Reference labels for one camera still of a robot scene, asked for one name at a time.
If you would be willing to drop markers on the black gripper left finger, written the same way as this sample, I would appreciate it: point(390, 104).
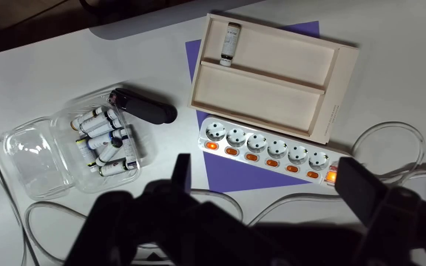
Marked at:
point(181, 174)

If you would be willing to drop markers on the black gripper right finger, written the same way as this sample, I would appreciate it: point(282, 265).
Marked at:
point(359, 190)

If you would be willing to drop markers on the purple paper sheet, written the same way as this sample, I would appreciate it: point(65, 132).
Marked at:
point(242, 175)

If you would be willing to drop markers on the small white vial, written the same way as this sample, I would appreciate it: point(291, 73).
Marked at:
point(103, 140)
point(113, 118)
point(115, 168)
point(85, 119)
point(108, 153)
point(99, 126)

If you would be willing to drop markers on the black oblong case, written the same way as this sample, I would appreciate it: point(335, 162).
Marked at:
point(143, 107)

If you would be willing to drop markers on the white power strip orange switches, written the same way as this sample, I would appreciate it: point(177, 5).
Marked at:
point(267, 149)

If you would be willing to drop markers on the beige wooden divided tray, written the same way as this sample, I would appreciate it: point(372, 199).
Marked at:
point(266, 98)

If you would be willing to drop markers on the small white labelled bottle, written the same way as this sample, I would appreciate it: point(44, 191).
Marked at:
point(229, 44)

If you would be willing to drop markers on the clear plastic clamshell container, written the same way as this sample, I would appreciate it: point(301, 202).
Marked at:
point(35, 163)

